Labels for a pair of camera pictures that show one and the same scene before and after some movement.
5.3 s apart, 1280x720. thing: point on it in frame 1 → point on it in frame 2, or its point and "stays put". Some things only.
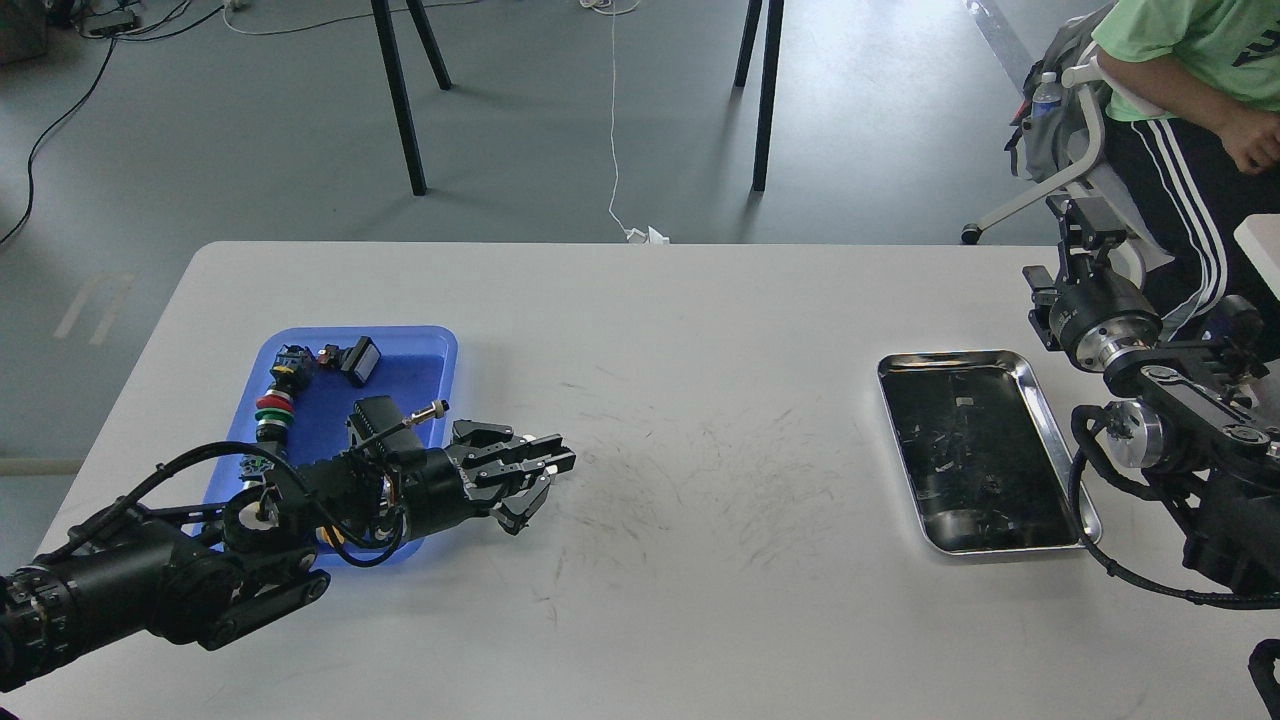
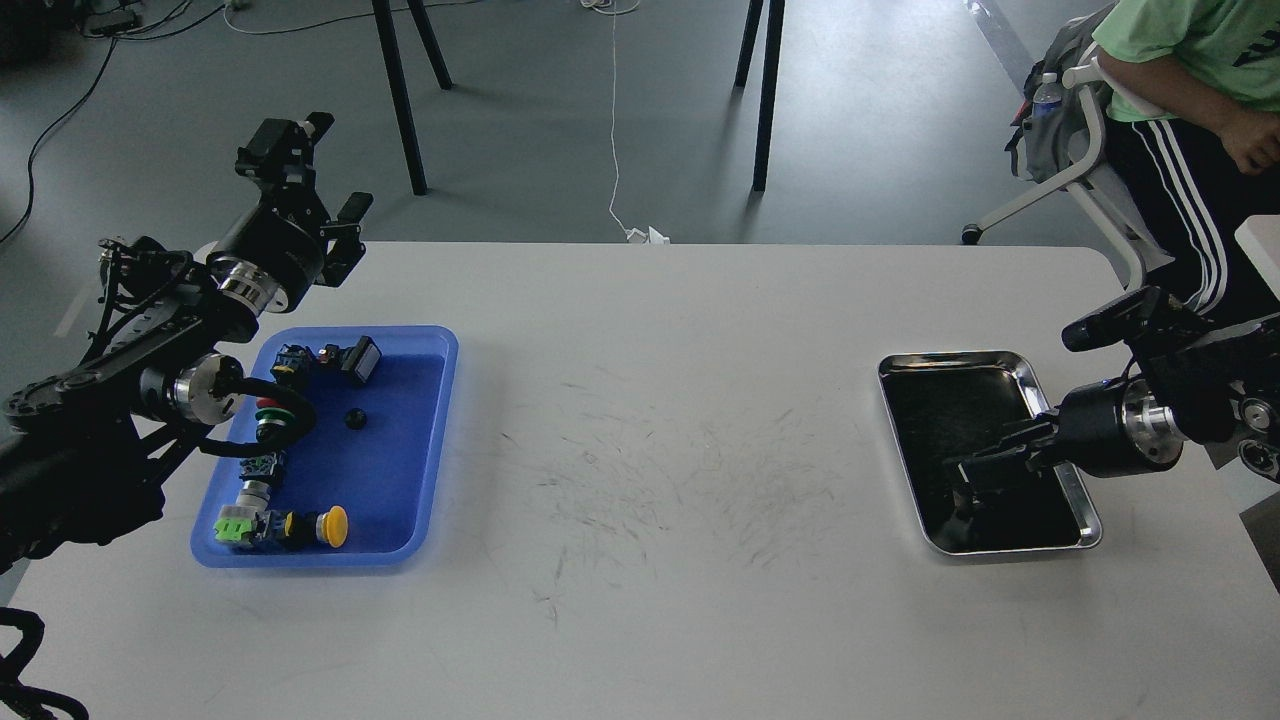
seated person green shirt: x=1192 y=140 stays put
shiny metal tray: x=990 y=469 stays put
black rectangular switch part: x=358 y=360 stays put
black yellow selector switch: x=293 y=368 stays put
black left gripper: x=437 y=500 → x=276 y=250
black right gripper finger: x=1044 y=297 → x=989 y=472
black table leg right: x=775 y=10 stays put
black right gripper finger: x=1086 y=225 → x=1026 y=432
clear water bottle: x=1046 y=99 stays put
